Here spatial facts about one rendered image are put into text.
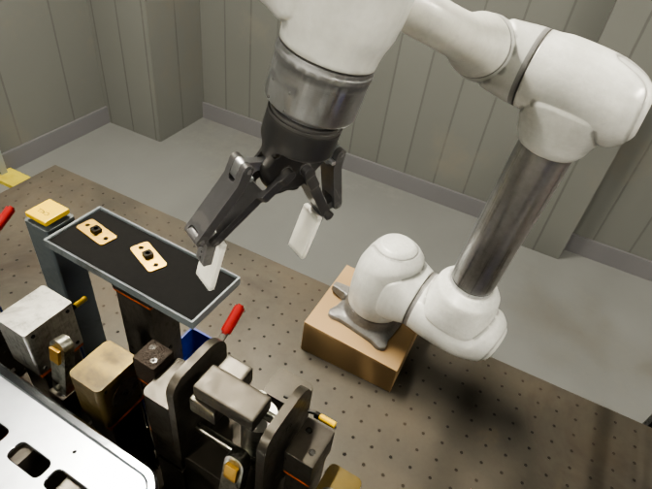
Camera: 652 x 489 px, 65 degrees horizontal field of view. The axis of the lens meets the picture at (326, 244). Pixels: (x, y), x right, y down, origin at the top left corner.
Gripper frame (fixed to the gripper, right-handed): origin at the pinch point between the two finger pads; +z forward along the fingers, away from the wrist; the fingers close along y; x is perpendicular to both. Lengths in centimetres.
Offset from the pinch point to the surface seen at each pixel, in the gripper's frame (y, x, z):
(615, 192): -270, -11, 58
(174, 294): -5.2, -20.8, 30.9
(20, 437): 22, -17, 51
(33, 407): 18, -22, 51
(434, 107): -228, -113, 64
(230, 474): 1.6, 10.8, 36.0
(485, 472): -61, 37, 60
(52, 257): 5, -51, 46
